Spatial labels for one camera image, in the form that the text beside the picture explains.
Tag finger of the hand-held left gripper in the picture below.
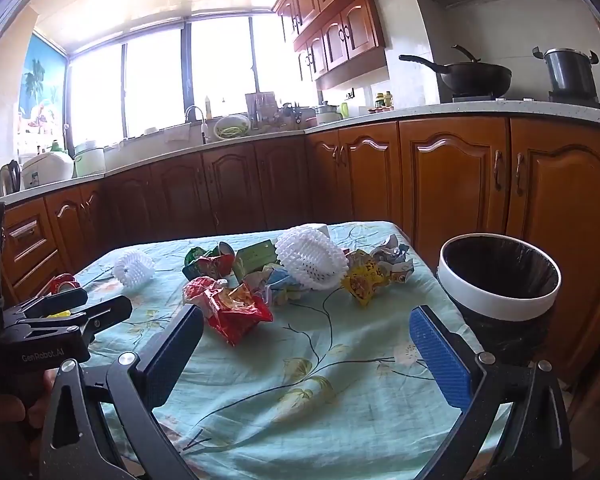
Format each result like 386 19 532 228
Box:
27 295 134 337
2 288 89 322

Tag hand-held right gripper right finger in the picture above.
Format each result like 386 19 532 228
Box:
409 305 573 480

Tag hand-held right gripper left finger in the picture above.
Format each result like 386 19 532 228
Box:
40 304 205 480

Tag red drink carton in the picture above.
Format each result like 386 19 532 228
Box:
49 273 82 296

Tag white bin with black bag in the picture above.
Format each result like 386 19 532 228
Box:
436 232 563 367

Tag green drink carton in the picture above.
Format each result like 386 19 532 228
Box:
232 239 277 282

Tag person's left hand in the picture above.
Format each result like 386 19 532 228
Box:
0 367 59 480

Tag small white foam fruit net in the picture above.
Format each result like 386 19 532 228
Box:
112 251 155 288

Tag large red snack wrapper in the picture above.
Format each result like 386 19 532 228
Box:
182 276 275 347

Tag green squeeze pouch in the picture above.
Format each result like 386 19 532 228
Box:
182 246 217 282

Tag steel electric kettle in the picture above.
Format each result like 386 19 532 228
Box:
0 160 22 199

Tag yellow snack wrapper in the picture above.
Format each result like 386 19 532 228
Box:
341 250 398 308

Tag floral light green tablecloth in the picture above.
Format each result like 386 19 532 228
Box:
72 220 511 480

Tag crumpled printed paper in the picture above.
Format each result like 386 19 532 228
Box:
367 234 415 281

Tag white rice cooker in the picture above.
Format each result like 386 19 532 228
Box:
20 150 76 191

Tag blue white crumpled wrapper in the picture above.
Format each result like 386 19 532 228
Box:
245 266 306 307

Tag green white electric cooker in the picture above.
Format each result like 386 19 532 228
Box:
73 140 107 178

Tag large white foam fruit net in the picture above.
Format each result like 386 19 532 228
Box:
274 224 348 292

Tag wooden base cabinets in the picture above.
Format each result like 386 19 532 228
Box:
0 115 600 386

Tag chrome sink faucet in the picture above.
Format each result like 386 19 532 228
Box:
183 105 209 144

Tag colander with green vegetables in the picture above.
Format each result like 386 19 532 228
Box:
213 114 252 140

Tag kitchen window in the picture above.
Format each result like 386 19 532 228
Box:
64 12 322 147

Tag speckled kitchen countertop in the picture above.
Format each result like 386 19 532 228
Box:
0 97 600 206

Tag black gas stove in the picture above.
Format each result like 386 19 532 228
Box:
450 91 600 110

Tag white pot with lid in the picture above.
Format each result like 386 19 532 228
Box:
314 101 344 126

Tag black wok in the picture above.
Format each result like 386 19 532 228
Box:
399 44 513 98

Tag dark grey cooking pot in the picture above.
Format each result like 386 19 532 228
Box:
532 46 600 102

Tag beach wall poster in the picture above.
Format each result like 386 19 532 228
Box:
17 31 69 137

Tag wooden wall cabinets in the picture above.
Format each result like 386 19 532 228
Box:
272 0 397 92

